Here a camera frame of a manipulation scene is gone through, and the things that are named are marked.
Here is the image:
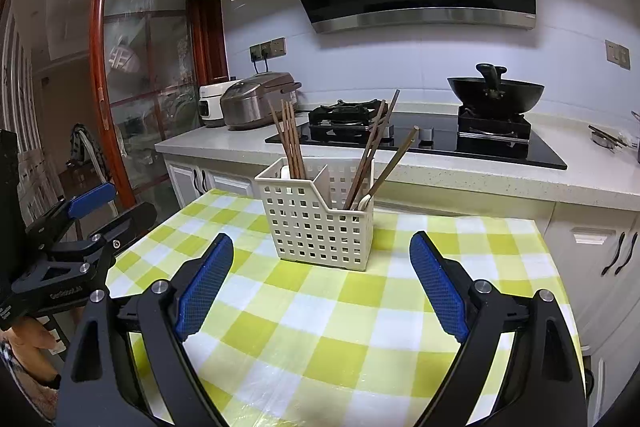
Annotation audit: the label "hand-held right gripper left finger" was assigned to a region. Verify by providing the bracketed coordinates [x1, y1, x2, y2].
[55, 232, 236, 427]

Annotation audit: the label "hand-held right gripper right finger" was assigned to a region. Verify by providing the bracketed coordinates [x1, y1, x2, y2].
[409, 230, 587, 427]

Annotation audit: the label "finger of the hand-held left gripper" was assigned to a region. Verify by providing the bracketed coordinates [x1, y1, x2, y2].
[87, 201, 157, 254]
[25, 182, 119, 234]

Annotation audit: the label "white plastic utensil basket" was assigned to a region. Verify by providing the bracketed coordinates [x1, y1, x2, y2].
[254, 157, 376, 273]

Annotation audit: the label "person's left hand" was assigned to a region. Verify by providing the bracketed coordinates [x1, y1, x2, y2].
[9, 316, 64, 389]

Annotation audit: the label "white chair with clothes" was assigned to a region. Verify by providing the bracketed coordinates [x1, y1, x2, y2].
[65, 123, 118, 218]

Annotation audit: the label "green checked tablecloth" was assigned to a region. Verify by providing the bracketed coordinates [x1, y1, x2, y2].
[105, 188, 586, 427]

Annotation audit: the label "black glass gas cooktop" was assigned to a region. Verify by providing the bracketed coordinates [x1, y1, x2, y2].
[264, 110, 568, 171]

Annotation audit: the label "white kitchen appliance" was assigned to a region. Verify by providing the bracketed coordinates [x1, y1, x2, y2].
[198, 80, 241, 128]

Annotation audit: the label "red wooden glass door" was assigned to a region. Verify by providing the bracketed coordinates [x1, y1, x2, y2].
[90, 0, 228, 208]

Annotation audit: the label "white lower kitchen cabinets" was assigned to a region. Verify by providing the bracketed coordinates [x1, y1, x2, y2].
[165, 157, 640, 408]

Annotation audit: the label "black burner grate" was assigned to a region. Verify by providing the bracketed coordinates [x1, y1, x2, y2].
[307, 100, 383, 129]
[457, 106, 531, 140]

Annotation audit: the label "silver brown rice cooker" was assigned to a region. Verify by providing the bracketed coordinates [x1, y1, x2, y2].
[220, 72, 302, 131]

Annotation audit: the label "white stone countertop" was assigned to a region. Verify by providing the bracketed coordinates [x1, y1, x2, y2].
[155, 107, 640, 213]

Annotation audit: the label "black wok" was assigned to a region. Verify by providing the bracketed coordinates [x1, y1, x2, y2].
[446, 77, 546, 113]

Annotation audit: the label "gold wall outlet panel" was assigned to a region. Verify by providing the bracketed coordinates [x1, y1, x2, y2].
[250, 38, 287, 60]
[605, 40, 632, 70]

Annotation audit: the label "small pan with handle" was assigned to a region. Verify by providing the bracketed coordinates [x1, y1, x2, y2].
[587, 124, 633, 153]

